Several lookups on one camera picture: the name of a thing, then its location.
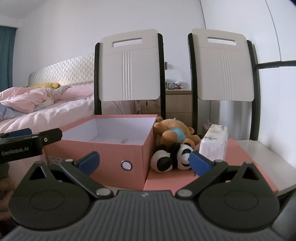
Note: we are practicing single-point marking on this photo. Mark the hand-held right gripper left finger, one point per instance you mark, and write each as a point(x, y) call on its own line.
point(89, 163)

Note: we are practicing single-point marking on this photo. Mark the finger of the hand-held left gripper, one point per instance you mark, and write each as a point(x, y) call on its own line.
point(52, 136)
point(20, 132)

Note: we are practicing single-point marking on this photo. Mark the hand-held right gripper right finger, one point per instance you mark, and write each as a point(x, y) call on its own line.
point(198, 164)

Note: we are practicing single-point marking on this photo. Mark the pink storage box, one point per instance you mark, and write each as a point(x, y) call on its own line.
point(111, 153)

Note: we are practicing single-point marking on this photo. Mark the white tissue pack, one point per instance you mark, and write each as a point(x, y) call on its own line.
point(215, 143)

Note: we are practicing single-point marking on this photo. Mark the panda plush toy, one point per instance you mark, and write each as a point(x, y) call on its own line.
point(161, 162)

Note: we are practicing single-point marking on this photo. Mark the brown bear plush toy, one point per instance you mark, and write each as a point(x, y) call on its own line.
point(171, 136)

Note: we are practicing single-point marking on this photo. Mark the pink cardboard box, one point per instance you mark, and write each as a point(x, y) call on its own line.
point(235, 150)

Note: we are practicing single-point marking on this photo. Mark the pink bed sheet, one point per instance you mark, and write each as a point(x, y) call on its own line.
point(53, 115)

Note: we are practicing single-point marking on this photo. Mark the grey blue cloth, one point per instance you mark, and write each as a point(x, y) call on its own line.
point(4, 112)

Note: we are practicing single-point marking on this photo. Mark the pink duvet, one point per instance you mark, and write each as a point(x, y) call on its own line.
point(25, 99)

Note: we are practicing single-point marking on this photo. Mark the pink ruffled pillow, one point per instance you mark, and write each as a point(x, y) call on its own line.
point(76, 91)

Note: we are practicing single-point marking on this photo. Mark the yellow plush toy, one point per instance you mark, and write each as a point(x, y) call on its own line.
point(45, 85)

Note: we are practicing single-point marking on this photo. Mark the wooden nightstand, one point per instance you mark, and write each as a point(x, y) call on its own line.
point(178, 106)

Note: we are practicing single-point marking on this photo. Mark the teal curtain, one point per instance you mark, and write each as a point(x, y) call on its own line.
point(6, 58)

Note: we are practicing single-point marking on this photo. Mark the small nightstand trinkets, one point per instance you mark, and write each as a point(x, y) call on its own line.
point(175, 85)

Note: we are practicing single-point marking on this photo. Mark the black horizontal bar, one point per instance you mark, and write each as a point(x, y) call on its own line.
point(277, 64)

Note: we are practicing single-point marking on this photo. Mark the white chair with black frame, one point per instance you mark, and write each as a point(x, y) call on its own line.
point(222, 69)
point(129, 69)

